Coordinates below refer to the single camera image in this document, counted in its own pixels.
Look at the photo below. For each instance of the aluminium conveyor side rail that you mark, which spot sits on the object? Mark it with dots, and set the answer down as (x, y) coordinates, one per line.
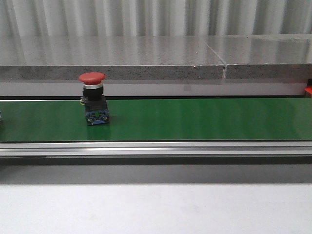
(156, 149)

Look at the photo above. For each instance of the red plastic part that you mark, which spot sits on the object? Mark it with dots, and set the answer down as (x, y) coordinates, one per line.
(308, 89)

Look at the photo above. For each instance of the white curtain backdrop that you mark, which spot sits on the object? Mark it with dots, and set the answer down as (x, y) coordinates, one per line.
(154, 17)

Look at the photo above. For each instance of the green conveyor belt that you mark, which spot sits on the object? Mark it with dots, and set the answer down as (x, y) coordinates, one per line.
(160, 119)

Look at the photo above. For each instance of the grey stone slab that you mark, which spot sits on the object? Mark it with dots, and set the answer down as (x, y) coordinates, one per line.
(215, 59)

